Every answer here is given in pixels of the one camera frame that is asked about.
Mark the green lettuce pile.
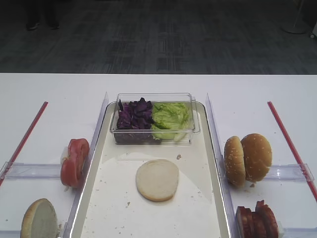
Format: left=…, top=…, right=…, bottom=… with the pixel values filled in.
left=152, top=102, right=189, bottom=142

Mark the rear tomato slice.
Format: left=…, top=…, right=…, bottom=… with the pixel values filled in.
left=68, top=138, right=90, bottom=173

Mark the tomato slice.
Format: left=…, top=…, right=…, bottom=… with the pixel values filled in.
left=68, top=138, right=90, bottom=173
left=60, top=157, right=82, bottom=188

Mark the front tomato slice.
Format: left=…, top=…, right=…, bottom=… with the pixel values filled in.
left=60, top=157, right=82, bottom=188

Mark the clear plastic container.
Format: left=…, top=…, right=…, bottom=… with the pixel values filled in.
left=109, top=93, right=200, bottom=145

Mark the purple cabbage pile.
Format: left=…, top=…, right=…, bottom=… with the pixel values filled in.
left=114, top=97, right=161, bottom=144

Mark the bottom bun on tray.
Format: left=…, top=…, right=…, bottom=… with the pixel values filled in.
left=136, top=159, right=179, bottom=202

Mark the white metal tray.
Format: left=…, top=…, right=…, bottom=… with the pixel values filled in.
left=80, top=103, right=228, bottom=238

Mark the sesame bun top front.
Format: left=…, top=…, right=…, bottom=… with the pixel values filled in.
left=224, top=136, right=246, bottom=187

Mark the sesame bun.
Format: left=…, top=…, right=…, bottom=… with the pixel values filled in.
left=224, top=136, right=246, bottom=187
left=241, top=133, right=272, bottom=182

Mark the sesame bun top rear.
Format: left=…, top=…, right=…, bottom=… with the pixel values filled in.
left=241, top=133, right=272, bottom=182

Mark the right red strip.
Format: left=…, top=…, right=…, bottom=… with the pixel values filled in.
left=267, top=101, right=317, bottom=200

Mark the red strip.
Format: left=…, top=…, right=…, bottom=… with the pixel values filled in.
left=0, top=101, right=48, bottom=185
left=267, top=101, right=317, bottom=200

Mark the left red strip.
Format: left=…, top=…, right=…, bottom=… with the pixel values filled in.
left=0, top=101, right=48, bottom=185

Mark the left bun half standing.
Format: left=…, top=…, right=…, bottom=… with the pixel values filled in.
left=20, top=198, right=57, bottom=238

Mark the left clear divider wall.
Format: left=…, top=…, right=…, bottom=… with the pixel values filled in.
left=59, top=94, right=108, bottom=238

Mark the right clear rail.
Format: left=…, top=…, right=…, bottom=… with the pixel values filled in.
left=264, top=164, right=315, bottom=182

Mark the clear rail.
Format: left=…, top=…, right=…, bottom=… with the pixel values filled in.
left=264, top=164, right=315, bottom=182
left=0, top=162, right=61, bottom=179

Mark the left clear rail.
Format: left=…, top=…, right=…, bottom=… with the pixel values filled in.
left=0, top=162, right=61, bottom=179

